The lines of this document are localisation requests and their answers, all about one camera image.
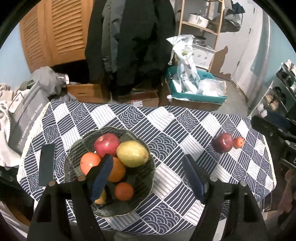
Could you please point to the yellow mango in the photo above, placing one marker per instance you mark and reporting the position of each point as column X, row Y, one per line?
column 102, row 199

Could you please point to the small red-orange tangerine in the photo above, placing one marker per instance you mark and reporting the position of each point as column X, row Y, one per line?
column 238, row 142

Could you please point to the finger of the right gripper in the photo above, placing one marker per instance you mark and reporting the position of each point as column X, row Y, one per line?
column 266, row 127

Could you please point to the wooden drawer box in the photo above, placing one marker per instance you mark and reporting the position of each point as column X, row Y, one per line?
column 89, row 93

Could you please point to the small cardboard box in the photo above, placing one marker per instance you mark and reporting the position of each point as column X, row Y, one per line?
column 141, row 99

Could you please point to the wooden louvered wardrobe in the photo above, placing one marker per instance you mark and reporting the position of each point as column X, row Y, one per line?
column 55, row 32

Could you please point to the wooden shelf rack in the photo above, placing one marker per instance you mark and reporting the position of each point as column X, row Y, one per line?
column 214, row 11

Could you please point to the grey clothing pile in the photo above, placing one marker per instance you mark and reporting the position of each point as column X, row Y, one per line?
column 52, row 84

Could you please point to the white door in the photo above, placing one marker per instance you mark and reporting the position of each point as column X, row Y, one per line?
column 230, row 47

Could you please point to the large orange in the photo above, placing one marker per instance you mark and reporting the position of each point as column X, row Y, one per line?
column 118, row 171

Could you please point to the white cooking pot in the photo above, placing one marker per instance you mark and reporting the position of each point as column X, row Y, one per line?
column 198, row 20

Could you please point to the grey paper shopping bag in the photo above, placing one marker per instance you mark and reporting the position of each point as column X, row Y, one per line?
column 25, row 115

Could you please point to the black hanging coat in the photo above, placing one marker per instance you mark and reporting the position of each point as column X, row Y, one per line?
column 143, row 51

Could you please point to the clear plastic bag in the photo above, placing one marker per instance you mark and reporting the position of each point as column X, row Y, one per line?
column 212, row 87

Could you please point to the blue patterned tablecloth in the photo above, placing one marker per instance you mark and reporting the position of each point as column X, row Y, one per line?
column 170, row 132

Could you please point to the white printed carton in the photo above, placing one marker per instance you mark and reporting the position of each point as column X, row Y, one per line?
column 203, row 56

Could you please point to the grey hanging jacket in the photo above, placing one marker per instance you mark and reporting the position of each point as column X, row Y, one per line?
column 112, row 16

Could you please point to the printed rice bag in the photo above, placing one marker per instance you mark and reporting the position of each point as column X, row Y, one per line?
column 187, row 79

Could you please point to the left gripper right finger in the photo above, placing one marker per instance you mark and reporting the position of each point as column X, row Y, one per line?
column 210, row 193

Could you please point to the yellow-green mango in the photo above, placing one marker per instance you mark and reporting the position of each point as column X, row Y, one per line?
column 132, row 154

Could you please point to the metal shoe rack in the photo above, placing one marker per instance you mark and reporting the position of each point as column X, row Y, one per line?
column 279, row 96

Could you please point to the beige towel pile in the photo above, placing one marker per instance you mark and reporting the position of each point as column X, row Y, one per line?
column 9, row 158

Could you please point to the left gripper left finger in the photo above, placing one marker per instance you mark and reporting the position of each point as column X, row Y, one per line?
column 84, row 191

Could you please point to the person right hand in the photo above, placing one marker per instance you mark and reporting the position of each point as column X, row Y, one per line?
column 288, row 196

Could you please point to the dark glass fruit bowl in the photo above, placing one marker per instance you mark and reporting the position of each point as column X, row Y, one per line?
column 141, row 178

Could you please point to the dark red apple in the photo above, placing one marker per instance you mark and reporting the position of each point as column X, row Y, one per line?
column 223, row 143

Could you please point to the black smartphone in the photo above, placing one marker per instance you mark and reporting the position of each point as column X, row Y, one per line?
column 46, row 164

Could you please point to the cardboard box under bin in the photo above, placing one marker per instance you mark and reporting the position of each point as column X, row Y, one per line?
column 164, row 100

